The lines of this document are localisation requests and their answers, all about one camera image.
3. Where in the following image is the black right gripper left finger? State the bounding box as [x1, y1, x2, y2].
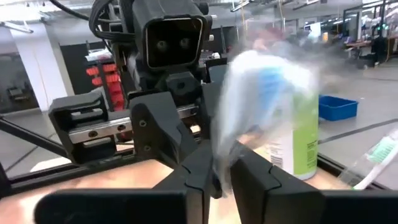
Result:
[152, 139, 218, 224]

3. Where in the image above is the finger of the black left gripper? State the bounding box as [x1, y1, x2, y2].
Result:
[130, 92, 200, 169]
[200, 82, 224, 141]

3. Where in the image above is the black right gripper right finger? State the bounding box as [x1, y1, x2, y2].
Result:
[231, 146, 324, 224]

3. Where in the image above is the blue toothbrush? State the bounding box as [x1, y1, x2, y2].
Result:
[211, 49, 320, 195]

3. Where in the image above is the red parts bin rack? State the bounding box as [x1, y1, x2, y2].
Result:
[85, 62, 126, 113]

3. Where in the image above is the white wipes canister green label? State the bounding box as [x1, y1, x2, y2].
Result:
[267, 93, 320, 181]

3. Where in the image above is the blue plastic bin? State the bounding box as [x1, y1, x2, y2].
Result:
[318, 95, 359, 122]

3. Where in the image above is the green toothbrush in clear wrapper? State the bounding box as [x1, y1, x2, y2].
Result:
[337, 127, 398, 190]

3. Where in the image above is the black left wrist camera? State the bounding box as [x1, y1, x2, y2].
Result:
[132, 0, 214, 73]

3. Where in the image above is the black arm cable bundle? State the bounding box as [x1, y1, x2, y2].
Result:
[48, 0, 137, 43]

